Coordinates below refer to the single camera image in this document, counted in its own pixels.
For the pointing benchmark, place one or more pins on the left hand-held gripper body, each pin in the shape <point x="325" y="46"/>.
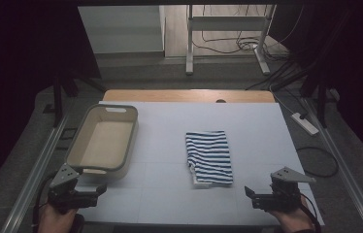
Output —
<point x="63" y="176"/>

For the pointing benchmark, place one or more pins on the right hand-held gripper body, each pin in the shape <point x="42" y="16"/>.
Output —
<point x="286" y="194"/>

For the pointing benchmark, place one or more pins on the beige plastic basket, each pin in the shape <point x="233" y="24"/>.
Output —
<point x="105" y="142"/>

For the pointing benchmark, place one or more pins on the blue white striped garment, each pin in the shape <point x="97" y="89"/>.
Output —
<point x="209" y="157"/>

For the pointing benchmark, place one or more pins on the person's right hand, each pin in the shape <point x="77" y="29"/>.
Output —
<point x="294" y="220"/>

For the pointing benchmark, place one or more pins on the person's left hand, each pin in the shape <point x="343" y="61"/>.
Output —
<point x="53" y="221"/>

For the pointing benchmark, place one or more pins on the dark floor plate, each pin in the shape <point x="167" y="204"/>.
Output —
<point x="69" y="134"/>

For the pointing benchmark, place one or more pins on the white power strip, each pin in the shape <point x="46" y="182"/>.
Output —
<point x="304" y="123"/>

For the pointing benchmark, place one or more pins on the white table cover sheet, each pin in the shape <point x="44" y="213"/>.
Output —
<point x="176" y="194"/>

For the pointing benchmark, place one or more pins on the black metal stand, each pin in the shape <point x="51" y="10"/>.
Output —
<point x="58" y="97"/>
<point x="322" y="97"/>

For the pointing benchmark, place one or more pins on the pale grey cabinet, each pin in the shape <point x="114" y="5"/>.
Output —
<point x="121" y="29"/>

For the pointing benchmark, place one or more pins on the aluminium rail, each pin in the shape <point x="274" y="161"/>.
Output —
<point x="344" y="171"/>
<point x="34" y="181"/>

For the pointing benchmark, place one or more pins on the white metal desk frame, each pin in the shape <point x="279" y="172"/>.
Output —
<point x="224" y="23"/>

